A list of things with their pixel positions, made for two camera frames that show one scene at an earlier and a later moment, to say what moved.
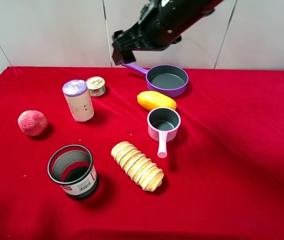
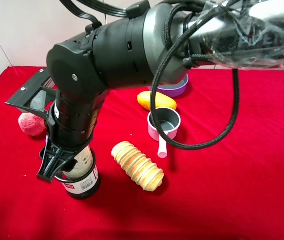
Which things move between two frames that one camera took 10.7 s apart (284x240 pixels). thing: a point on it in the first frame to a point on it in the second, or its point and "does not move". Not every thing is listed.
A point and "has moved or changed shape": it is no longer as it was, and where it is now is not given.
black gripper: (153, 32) to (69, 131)
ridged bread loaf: (138, 165) does not move
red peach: (32, 122) does not move
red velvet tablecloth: (234, 171) does not move
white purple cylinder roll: (77, 93) has moved or changed shape
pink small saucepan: (163, 123) does not move
